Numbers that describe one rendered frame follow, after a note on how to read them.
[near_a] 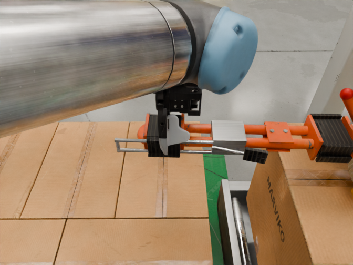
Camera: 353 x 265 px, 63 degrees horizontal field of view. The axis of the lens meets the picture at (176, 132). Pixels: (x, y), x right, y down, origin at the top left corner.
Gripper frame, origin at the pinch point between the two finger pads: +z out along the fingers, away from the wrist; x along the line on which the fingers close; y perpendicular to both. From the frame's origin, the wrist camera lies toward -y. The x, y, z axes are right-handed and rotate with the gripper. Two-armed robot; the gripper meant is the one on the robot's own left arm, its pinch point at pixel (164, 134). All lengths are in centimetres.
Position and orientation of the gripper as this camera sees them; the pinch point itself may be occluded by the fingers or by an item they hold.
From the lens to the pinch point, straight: 61.5
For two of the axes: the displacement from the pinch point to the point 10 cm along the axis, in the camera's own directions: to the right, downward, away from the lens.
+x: 0.3, -7.1, 7.1
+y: 10.0, 0.2, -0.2
